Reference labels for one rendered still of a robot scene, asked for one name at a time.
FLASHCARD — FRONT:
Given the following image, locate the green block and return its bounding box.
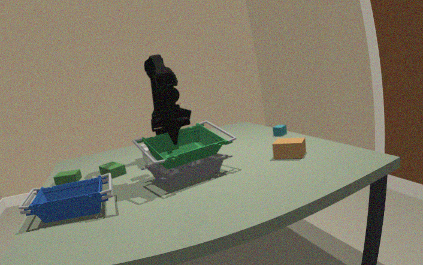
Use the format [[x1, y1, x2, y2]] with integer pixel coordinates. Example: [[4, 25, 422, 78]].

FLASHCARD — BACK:
[[99, 161, 127, 179], [54, 169, 82, 185]]

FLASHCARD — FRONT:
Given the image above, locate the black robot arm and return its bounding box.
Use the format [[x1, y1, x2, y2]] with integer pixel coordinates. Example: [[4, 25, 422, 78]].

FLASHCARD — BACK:
[[144, 55, 191, 135]]

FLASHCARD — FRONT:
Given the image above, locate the small teal block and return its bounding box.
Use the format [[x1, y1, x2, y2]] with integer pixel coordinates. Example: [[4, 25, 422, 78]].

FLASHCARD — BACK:
[[273, 125, 287, 136]]

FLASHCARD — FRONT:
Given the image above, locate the orange-brown rectangular block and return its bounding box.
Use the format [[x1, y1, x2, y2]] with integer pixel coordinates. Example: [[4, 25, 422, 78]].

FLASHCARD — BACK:
[[273, 137, 306, 159]]

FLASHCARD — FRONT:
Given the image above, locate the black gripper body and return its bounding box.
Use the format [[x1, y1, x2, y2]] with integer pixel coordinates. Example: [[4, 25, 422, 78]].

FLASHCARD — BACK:
[[154, 103, 191, 128]]

